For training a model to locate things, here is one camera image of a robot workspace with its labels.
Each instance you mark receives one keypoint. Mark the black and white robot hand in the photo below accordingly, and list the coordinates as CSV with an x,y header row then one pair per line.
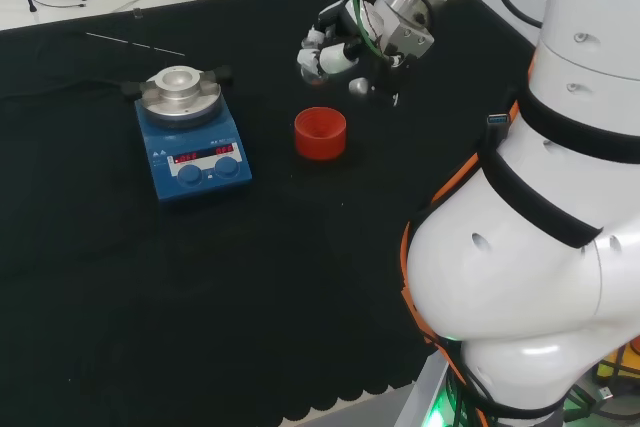
x,y
335,57

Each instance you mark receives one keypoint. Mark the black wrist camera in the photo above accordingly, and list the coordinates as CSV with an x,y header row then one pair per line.
x,y
387,87

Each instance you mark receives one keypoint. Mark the small clear clip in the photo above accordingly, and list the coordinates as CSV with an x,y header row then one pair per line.
x,y
138,13

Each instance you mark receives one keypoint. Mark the black bench cloth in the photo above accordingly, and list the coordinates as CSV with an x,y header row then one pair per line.
x,y
200,297

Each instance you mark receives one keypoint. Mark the heater with blue base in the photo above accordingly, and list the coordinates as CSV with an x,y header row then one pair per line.
x,y
195,167

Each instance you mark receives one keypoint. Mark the clear round-bottom glass flask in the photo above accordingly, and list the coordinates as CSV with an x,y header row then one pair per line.
x,y
315,76

